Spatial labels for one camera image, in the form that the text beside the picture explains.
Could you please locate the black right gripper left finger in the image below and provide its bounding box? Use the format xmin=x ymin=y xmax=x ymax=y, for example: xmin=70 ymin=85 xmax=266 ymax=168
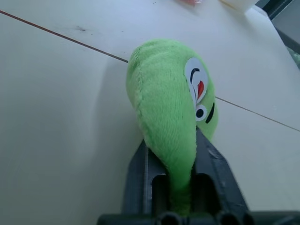
xmin=121 ymin=139 xmax=171 ymax=215

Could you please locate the green plush toy with face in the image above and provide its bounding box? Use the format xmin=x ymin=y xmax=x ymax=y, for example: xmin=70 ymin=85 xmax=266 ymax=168
xmin=126 ymin=38 xmax=219 ymax=214

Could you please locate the white container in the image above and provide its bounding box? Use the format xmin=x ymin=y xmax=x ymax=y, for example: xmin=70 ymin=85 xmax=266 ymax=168
xmin=219 ymin=0 xmax=260 ymax=11

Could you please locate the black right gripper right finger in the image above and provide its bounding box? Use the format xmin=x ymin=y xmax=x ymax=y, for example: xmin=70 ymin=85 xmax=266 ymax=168
xmin=191 ymin=127 xmax=249 ymax=215

